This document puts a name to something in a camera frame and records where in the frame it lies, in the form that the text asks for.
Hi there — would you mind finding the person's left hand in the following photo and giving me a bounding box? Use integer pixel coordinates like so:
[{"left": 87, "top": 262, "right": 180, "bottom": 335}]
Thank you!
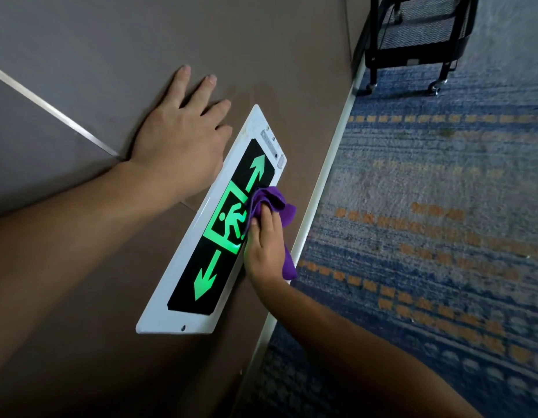
[{"left": 127, "top": 64, "right": 233, "bottom": 210}]

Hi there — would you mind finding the person's right hand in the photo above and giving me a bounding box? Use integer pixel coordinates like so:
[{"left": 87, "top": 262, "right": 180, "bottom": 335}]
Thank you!
[{"left": 243, "top": 200, "right": 292, "bottom": 292}]

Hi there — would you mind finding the purple microfibre cloth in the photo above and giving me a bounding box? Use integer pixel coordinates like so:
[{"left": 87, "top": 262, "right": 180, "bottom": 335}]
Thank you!
[{"left": 247, "top": 186, "right": 298, "bottom": 282}]

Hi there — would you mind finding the white green emergency exit sign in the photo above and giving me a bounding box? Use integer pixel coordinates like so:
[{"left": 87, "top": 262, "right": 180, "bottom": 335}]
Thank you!
[{"left": 135, "top": 104, "right": 288, "bottom": 336}]

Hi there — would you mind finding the person's left forearm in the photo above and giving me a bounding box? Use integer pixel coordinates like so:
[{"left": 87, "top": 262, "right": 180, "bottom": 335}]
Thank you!
[{"left": 0, "top": 160, "right": 174, "bottom": 379}]

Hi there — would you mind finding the person's right forearm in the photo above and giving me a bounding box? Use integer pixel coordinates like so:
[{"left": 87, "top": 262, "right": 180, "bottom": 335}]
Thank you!
[{"left": 256, "top": 278, "right": 483, "bottom": 418}]

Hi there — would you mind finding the white baseboard strip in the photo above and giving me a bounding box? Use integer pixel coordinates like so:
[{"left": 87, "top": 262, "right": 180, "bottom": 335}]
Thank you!
[{"left": 234, "top": 60, "right": 368, "bottom": 414}]

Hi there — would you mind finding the black mesh utility cart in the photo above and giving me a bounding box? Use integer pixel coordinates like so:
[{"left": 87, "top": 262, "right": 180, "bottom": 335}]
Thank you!
[{"left": 352, "top": 0, "right": 480, "bottom": 97}]

